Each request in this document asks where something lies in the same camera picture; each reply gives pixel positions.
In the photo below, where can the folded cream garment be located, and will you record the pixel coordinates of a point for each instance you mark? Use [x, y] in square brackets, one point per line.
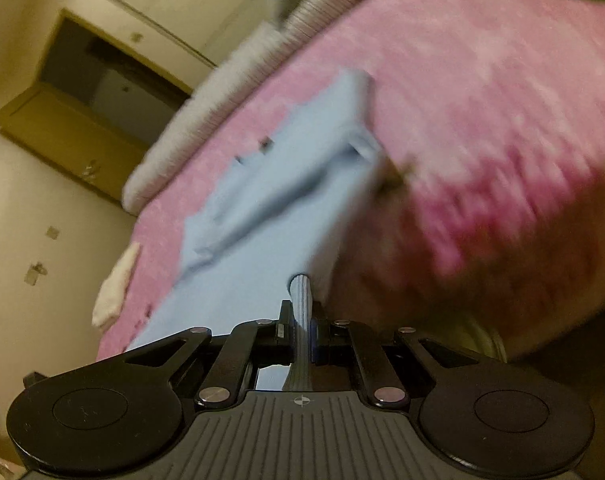
[113, 290]

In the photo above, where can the white striped quilt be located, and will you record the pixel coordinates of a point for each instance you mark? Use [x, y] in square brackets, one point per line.
[207, 110]

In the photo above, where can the wooden door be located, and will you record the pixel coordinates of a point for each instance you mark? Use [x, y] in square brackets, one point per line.
[62, 130]

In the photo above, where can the light blue sweatshirt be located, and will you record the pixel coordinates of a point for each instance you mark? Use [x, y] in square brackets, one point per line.
[282, 210]

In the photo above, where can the pink floral blanket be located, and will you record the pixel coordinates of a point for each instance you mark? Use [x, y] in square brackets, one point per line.
[482, 110]

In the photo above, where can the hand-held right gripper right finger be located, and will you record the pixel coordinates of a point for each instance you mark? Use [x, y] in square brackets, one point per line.
[316, 342]

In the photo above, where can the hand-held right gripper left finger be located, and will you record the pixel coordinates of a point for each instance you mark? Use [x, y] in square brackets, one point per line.
[282, 332]

